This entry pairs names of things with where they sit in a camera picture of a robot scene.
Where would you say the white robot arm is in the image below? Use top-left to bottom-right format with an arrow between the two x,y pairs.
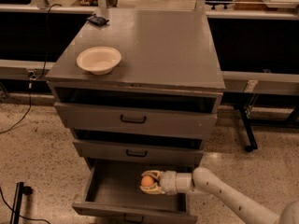
140,167 -> 299,224

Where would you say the black table leg with caster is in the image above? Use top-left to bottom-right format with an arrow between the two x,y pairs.
238,105 -> 258,152

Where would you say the orange fruit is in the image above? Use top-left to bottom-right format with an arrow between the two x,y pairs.
141,175 -> 155,187

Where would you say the white paper bowl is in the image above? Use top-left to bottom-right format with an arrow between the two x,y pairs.
77,47 -> 121,75

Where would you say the grey open bottom drawer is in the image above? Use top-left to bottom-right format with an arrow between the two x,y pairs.
72,160 -> 197,224

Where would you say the grey metal drawer cabinet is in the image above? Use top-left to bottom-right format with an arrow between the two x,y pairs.
45,8 -> 226,224

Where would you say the grey middle drawer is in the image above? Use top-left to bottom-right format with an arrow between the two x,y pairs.
73,139 -> 203,166

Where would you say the grey top drawer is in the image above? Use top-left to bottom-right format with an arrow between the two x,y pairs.
54,103 -> 217,139

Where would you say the black power cable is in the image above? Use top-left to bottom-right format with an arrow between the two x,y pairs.
0,3 -> 64,135

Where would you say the black stand with cable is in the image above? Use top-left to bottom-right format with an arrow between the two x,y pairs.
0,182 -> 51,224

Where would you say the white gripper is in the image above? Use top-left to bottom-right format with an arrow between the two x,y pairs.
140,170 -> 178,195

